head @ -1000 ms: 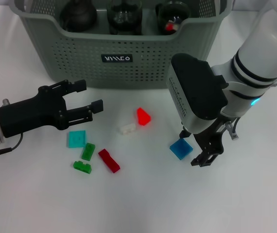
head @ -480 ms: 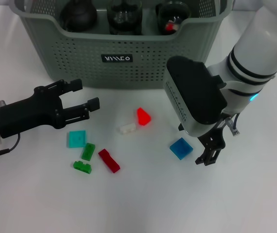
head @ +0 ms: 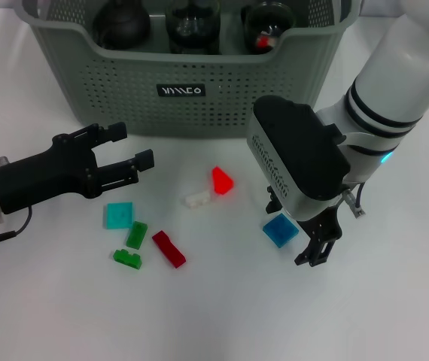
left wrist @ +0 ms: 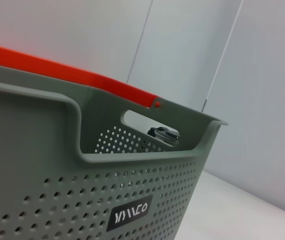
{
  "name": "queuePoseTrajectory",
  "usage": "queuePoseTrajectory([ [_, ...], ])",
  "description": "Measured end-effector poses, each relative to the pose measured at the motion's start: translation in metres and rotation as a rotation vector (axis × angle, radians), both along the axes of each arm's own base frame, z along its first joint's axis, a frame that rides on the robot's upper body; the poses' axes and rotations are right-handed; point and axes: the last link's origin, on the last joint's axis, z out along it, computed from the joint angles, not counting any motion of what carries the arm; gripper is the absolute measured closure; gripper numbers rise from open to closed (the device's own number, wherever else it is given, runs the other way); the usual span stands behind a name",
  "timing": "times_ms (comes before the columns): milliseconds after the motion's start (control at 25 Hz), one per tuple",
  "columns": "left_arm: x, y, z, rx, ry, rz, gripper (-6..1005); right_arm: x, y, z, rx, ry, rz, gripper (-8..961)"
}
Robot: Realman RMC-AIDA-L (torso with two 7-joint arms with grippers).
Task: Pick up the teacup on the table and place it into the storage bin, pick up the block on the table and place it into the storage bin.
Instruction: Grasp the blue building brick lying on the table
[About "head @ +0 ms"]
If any green flat brick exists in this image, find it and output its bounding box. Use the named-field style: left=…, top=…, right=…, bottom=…
left=125, top=220, right=148, bottom=250

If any black teapot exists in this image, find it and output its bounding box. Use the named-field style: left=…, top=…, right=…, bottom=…
left=93, top=0, right=152, bottom=51

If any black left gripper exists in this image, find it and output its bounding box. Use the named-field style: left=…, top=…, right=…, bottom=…
left=0, top=121, right=156, bottom=216

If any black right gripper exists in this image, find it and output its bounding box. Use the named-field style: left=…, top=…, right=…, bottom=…
left=264, top=185, right=343, bottom=268

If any grey-green plastic storage bin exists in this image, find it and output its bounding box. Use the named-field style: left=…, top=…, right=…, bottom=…
left=18, top=0, right=362, bottom=139

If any small red brick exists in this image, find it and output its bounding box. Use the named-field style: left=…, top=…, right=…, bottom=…
left=256, top=32, right=276, bottom=48

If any left arm cable with plug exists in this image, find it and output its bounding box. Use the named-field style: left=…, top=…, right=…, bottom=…
left=0, top=206, right=35, bottom=257

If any blue square plate brick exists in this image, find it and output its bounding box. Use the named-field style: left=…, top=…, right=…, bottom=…
left=262, top=213, right=300, bottom=249

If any teal square plate brick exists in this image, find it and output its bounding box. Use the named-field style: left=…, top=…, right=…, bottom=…
left=104, top=202, right=135, bottom=230

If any small white brick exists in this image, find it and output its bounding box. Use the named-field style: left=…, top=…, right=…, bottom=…
left=182, top=190, right=212, bottom=209

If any green notched brick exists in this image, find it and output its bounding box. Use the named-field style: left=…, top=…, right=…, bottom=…
left=112, top=248, right=143, bottom=270

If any red wedge brick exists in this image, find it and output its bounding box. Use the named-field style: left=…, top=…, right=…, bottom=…
left=211, top=166, right=236, bottom=196

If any dark red long brick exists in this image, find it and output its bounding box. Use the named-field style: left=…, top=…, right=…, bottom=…
left=151, top=231, right=188, bottom=269

